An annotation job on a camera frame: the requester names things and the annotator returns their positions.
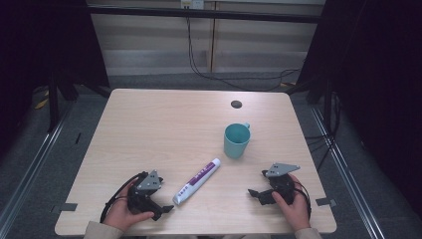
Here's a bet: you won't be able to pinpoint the black curtain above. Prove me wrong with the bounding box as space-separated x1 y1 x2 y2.
0 0 111 157
292 0 422 217

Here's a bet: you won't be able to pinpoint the black metal stand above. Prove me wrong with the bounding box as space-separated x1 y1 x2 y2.
321 78 334 135
47 71 62 133

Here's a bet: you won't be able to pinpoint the white wall power outlet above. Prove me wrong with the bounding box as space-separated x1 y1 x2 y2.
179 0 205 11

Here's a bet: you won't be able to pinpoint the black horizontal frame bar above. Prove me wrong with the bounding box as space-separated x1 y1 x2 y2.
87 5 323 25

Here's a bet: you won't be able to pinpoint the grey tape strip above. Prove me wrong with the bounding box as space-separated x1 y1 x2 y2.
50 202 79 214
315 197 337 207

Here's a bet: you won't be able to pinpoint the black wall cable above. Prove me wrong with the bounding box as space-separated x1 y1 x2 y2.
184 7 302 93

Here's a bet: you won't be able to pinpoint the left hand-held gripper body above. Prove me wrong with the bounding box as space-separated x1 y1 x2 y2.
127 169 165 215

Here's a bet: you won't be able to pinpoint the person's right hand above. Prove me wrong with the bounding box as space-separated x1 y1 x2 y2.
271 173 312 233

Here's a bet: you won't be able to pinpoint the white and purple toothpaste tube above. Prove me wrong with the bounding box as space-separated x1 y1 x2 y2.
171 157 222 206

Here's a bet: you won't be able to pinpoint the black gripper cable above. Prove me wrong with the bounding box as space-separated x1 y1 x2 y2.
291 180 314 220
100 172 142 224

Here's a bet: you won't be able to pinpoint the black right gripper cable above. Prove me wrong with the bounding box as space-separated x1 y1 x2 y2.
291 180 314 220

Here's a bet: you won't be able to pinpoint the black floor cables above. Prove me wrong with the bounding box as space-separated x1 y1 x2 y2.
304 93 342 172

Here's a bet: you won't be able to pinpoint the person's left hand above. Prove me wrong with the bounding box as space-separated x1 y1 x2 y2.
103 180 155 233

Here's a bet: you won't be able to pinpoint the teal cup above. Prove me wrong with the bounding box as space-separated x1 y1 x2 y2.
222 121 252 160

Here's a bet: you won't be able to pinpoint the metal floor rail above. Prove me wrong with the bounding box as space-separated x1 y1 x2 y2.
310 105 387 239
0 99 76 233

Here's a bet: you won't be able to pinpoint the yellow object on floor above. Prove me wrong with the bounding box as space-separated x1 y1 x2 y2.
34 90 50 111

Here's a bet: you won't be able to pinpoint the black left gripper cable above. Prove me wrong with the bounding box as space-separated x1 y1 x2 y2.
100 172 142 224

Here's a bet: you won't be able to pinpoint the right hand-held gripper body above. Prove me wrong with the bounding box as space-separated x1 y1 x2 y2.
261 161 302 205

